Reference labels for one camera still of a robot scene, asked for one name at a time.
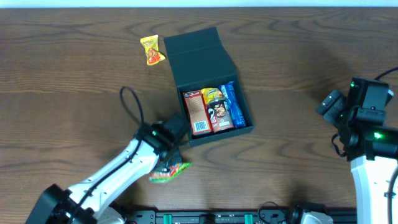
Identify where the green Haribo candy bag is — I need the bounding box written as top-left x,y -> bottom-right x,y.
149,162 -> 192,184

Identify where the red cardboard carton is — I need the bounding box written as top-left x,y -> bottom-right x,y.
183,90 -> 213,137

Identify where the dark snack can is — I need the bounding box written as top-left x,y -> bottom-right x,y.
207,99 -> 234,134

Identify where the black gift box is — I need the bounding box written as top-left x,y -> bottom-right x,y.
164,27 -> 254,146

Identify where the yellow orange snack packet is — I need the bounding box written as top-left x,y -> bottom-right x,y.
201,88 -> 224,105

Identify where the blue cookie pack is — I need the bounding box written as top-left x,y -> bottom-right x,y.
218,81 -> 247,129

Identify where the yellow red snack packet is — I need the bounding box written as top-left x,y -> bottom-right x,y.
140,34 -> 165,65

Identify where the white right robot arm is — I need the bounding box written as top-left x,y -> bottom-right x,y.
317,90 -> 397,223

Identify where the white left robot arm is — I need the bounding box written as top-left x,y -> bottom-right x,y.
26,120 -> 189,223

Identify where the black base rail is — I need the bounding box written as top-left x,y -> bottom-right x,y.
113,202 -> 357,224

